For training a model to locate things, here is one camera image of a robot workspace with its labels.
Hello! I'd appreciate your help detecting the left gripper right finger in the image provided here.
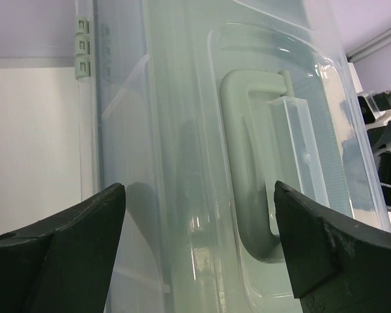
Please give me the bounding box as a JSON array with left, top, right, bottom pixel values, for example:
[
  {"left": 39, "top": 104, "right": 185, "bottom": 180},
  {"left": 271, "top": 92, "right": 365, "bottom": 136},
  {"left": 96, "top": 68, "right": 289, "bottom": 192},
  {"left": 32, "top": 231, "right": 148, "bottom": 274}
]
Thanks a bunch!
[{"left": 274, "top": 181, "right": 391, "bottom": 312}]

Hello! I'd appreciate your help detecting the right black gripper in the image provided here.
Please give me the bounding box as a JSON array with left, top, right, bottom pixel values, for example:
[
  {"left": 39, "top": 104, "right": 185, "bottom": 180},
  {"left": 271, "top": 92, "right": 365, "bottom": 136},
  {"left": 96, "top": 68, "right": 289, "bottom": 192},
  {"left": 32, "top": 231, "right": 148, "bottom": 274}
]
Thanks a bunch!
[{"left": 357, "top": 88, "right": 391, "bottom": 212}]

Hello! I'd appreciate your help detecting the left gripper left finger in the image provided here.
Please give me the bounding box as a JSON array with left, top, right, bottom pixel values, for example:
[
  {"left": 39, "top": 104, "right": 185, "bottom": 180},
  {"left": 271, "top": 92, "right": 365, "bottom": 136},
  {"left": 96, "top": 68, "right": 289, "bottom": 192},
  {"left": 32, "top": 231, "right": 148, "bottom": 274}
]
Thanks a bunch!
[{"left": 0, "top": 183, "right": 126, "bottom": 312}]

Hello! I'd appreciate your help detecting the green clear-lid tool box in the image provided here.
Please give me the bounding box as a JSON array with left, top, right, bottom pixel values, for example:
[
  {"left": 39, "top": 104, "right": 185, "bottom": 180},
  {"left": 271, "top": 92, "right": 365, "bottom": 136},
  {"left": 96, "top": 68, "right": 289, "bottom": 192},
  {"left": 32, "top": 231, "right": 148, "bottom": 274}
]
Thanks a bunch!
[{"left": 75, "top": 1, "right": 391, "bottom": 312}]

